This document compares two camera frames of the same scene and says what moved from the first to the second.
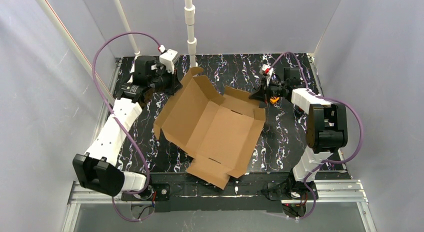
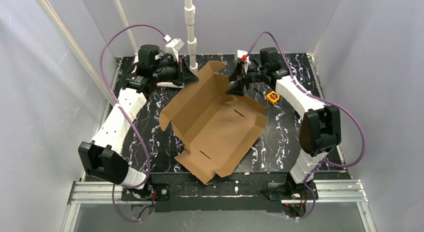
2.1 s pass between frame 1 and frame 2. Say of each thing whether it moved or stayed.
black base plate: stayed
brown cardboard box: moved
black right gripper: moved
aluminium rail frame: stayed
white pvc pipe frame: stayed
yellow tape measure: stayed
